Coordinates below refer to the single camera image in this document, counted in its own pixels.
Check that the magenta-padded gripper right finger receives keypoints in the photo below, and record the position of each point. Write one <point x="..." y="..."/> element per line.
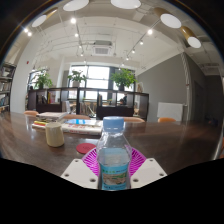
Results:
<point x="148" y="170"/>

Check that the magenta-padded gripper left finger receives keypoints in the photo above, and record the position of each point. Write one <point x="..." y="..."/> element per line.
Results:
<point x="77" y="171"/>

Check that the clear blue-capped water bottle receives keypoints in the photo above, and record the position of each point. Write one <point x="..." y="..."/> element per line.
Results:
<point x="113" y="156"/>

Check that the flat round red coaster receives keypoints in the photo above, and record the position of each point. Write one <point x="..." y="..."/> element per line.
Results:
<point x="85" y="148"/>

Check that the cream ceramic cup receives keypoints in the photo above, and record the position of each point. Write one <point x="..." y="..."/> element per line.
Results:
<point x="54" y="135"/>

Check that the blue-covered book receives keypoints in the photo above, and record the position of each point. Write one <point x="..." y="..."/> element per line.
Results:
<point x="83" y="126"/>

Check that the stack of books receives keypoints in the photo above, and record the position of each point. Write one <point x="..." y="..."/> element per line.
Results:
<point x="50" y="117"/>

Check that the dark open shelf unit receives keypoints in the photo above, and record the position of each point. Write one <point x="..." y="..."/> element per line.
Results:
<point x="110" y="111"/>

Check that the person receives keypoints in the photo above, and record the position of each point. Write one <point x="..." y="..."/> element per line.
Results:
<point x="124" y="99"/>

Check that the small potted green plant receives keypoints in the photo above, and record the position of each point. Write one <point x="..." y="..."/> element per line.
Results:
<point x="77" y="76"/>

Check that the large potted green plant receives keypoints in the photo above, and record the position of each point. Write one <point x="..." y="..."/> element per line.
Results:
<point x="123" y="78"/>

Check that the bushy potted green plant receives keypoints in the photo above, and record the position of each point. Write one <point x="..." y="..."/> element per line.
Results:
<point x="43" y="80"/>

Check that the ceiling air conditioner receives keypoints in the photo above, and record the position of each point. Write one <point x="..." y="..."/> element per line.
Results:
<point x="102" y="49"/>

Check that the ceiling lights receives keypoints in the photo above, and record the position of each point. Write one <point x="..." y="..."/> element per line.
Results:
<point x="170" y="20"/>

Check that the white wall panel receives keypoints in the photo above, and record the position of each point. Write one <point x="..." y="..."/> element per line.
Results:
<point x="170" y="111"/>

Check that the wall bookshelf with books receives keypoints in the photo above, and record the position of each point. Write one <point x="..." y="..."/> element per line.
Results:
<point x="6" y="86"/>

